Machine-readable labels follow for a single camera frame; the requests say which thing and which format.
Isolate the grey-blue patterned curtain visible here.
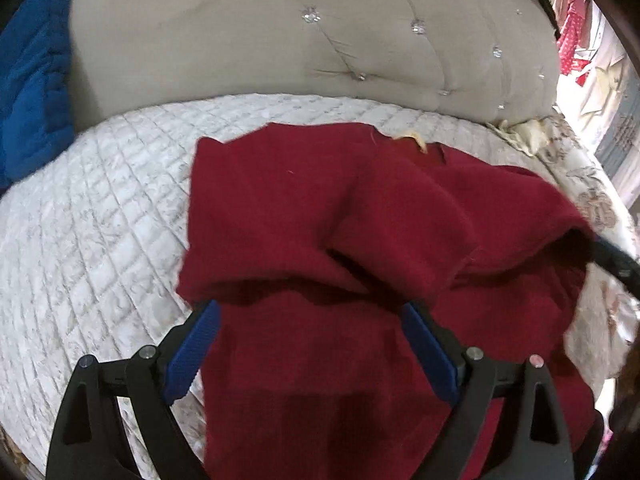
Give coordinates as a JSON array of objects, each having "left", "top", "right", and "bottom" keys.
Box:
[{"left": 595, "top": 87, "right": 640, "bottom": 201}]

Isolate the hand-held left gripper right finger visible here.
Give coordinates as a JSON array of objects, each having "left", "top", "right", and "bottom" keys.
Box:
[{"left": 400, "top": 302, "right": 576, "bottom": 480}]

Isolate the blue quilted cushion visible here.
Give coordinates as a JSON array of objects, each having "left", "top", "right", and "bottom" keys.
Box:
[{"left": 0, "top": 0, "right": 77, "bottom": 192}]

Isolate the white quilted sofa cover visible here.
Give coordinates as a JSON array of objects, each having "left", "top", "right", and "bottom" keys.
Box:
[{"left": 0, "top": 95, "right": 606, "bottom": 480}]

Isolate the floral sofa armrest cushion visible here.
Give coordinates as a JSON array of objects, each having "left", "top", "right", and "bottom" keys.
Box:
[{"left": 492, "top": 115, "right": 640, "bottom": 361}]

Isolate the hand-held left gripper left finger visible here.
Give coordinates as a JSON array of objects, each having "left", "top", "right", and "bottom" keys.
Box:
[{"left": 46, "top": 300, "right": 222, "bottom": 480}]

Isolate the white hanging garment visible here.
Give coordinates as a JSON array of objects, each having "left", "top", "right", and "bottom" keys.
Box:
[{"left": 570, "top": 45, "right": 632, "bottom": 153}]

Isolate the beige tufted sofa backrest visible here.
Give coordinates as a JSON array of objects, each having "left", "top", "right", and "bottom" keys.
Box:
[{"left": 67, "top": 0, "right": 561, "bottom": 133}]

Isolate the red polka dot hanging garment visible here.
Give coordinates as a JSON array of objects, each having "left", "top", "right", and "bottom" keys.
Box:
[{"left": 554, "top": 0, "right": 597, "bottom": 89}]

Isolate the dark red knit garment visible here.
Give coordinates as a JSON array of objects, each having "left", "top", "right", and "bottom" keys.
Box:
[{"left": 177, "top": 121, "right": 601, "bottom": 480}]

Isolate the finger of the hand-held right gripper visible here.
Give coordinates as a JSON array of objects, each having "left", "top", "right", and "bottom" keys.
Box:
[{"left": 589, "top": 237, "right": 640, "bottom": 302}]

